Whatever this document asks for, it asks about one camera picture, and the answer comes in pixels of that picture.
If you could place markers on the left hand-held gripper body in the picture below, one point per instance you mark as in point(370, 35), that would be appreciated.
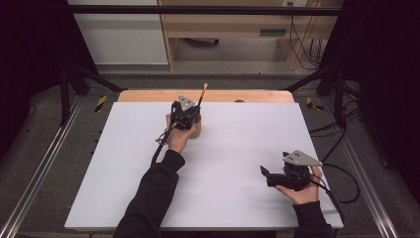
point(185, 115)

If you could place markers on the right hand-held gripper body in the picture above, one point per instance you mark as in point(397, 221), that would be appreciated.
point(294, 180)

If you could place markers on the brown cup with animal figure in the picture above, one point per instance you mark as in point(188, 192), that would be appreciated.
point(198, 132)

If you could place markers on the black and tan brush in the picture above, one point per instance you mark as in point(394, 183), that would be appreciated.
point(202, 95)

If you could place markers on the person's right hand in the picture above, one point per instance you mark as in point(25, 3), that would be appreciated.
point(307, 195)

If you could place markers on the person's left hand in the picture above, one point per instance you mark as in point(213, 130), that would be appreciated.
point(178, 139)

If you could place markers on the white board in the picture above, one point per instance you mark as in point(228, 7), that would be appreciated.
point(231, 198)

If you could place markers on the yellow and black tape strip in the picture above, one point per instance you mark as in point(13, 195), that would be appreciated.
point(312, 105)
point(101, 103)

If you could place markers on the white cabinet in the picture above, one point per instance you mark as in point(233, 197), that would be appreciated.
point(122, 36)

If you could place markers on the light wooden desk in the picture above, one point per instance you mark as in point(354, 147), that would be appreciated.
point(231, 24)

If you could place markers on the aluminium rail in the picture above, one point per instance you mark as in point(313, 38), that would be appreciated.
point(39, 165)
point(363, 178)

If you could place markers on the black frame leg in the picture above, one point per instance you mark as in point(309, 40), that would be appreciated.
point(65, 95)
point(338, 95)

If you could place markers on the black horizontal frame bar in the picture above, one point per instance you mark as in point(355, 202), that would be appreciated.
point(198, 10)

